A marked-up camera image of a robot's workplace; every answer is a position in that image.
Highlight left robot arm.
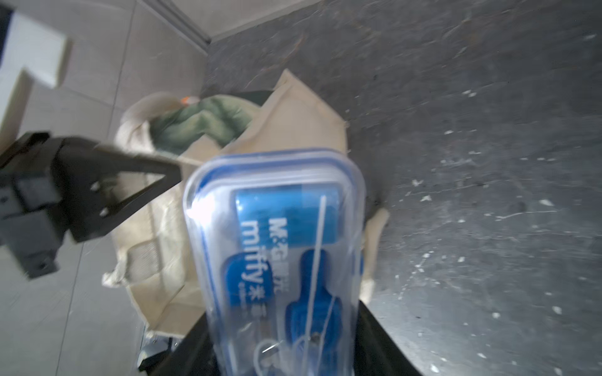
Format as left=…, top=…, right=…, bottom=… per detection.
left=1, top=5, right=181, bottom=279

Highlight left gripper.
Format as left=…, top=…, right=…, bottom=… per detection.
left=1, top=133, right=181, bottom=280

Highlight floral canvas tote bag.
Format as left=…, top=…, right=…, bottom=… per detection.
left=101, top=68, right=391, bottom=338

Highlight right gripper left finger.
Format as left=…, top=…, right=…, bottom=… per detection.
left=150, top=314, right=219, bottom=376

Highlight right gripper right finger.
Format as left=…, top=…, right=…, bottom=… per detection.
left=354, top=301, right=423, bottom=376

